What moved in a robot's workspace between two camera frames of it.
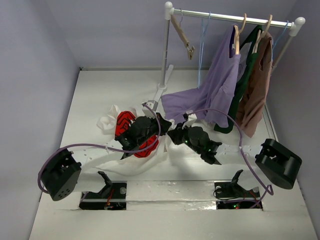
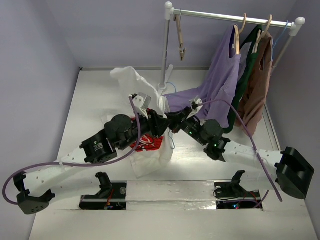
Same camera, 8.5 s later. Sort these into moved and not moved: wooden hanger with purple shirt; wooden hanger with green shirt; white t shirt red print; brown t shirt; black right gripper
Moved: black right gripper; white t shirt red print
Not moved: brown t shirt; wooden hanger with green shirt; wooden hanger with purple shirt
